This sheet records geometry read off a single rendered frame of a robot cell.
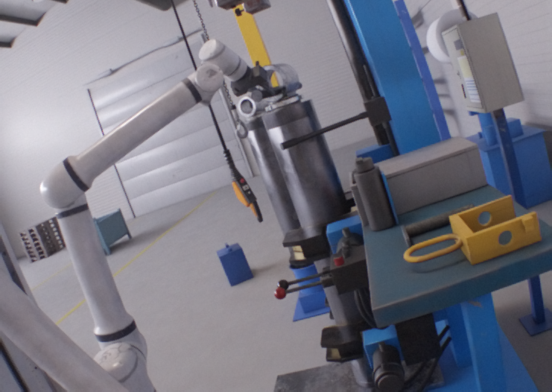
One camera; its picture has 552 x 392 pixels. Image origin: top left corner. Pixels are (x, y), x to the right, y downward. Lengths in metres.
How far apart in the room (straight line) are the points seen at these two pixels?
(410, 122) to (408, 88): 0.13
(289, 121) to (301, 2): 11.07
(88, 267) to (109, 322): 0.20
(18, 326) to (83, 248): 0.63
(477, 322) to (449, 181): 0.53
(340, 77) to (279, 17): 2.39
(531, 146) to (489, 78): 2.06
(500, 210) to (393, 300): 0.34
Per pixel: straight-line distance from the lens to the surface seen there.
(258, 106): 3.14
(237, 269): 4.55
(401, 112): 1.71
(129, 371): 1.40
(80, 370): 0.91
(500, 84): 2.00
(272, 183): 3.13
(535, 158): 4.02
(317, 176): 1.74
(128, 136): 1.30
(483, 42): 1.99
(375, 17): 1.73
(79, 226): 1.47
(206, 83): 1.31
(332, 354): 1.93
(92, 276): 1.49
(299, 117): 1.72
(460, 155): 1.34
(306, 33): 12.55
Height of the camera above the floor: 1.46
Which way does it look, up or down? 8 degrees down
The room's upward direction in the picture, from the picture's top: 20 degrees counter-clockwise
